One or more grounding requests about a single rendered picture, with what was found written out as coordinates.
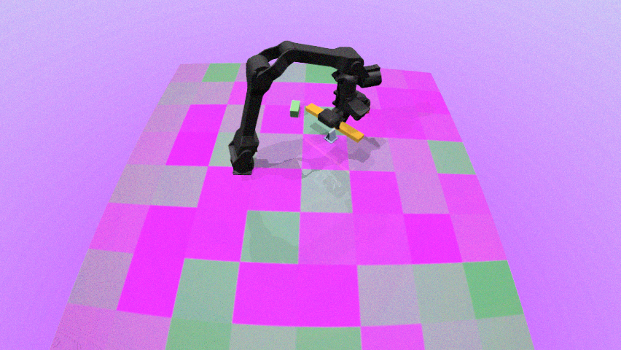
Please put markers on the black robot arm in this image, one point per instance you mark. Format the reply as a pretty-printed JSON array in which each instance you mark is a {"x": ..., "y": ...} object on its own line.
[{"x": 260, "y": 76}]

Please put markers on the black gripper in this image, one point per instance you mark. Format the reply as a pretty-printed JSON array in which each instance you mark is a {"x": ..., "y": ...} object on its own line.
[{"x": 333, "y": 118}]

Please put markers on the small green cube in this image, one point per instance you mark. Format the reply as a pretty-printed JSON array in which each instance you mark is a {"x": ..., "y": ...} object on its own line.
[{"x": 294, "y": 109}]

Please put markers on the yellow bar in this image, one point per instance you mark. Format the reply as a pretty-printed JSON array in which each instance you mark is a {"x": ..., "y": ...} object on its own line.
[{"x": 344, "y": 128}]

